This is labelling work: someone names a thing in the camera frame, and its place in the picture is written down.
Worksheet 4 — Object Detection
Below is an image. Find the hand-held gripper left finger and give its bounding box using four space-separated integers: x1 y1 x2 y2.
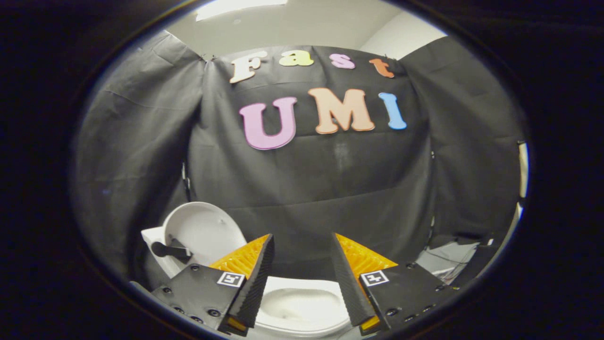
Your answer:
150 234 276 337

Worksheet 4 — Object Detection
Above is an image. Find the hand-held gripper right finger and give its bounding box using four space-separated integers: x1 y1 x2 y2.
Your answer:
330 233 459 337

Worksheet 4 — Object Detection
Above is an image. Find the white toilet lid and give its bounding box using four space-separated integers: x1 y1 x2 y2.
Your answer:
151 202 247 268

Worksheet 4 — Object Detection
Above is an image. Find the white toilet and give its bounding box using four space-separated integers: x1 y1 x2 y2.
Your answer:
141 227 360 339

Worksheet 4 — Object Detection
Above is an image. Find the black backdrop cloth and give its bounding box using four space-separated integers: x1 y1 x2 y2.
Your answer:
71 31 524 284

